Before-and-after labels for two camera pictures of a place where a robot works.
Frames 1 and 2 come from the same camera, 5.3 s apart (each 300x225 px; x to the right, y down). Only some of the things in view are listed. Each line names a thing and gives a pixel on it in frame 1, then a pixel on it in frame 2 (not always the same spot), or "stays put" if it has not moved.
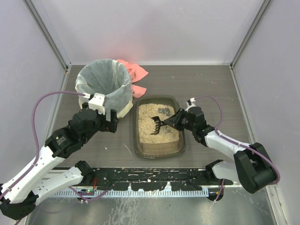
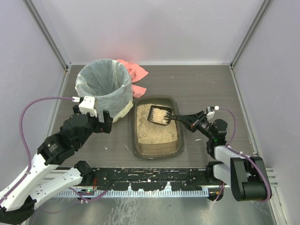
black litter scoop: x=158 y=123 → x=160 y=115
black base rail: x=154 y=178 stays put
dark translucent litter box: x=168 y=143 stays put
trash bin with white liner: x=110 y=77 stays put
